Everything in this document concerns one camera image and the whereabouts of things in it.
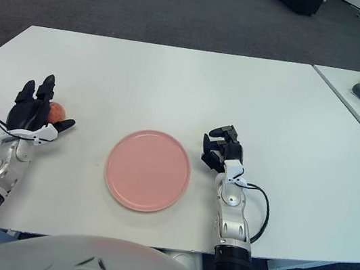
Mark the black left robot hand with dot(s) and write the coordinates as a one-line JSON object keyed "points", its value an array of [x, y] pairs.
{"points": [[29, 114]]}

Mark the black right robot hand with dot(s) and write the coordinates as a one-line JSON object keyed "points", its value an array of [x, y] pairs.
{"points": [[229, 149]]}

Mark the red yellow apple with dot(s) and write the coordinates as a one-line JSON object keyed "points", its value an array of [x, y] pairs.
{"points": [[57, 112]]}

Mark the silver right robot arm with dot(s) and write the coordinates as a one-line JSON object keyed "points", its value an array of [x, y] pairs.
{"points": [[232, 218]]}

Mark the pink round plate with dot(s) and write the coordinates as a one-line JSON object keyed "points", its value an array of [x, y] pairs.
{"points": [[147, 171]]}

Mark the grey robot torso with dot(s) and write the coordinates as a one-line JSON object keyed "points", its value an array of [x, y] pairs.
{"points": [[94, 262]]}

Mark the black ribbed box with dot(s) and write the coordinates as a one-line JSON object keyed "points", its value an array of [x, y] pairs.
{"points": [[290, 0]]}

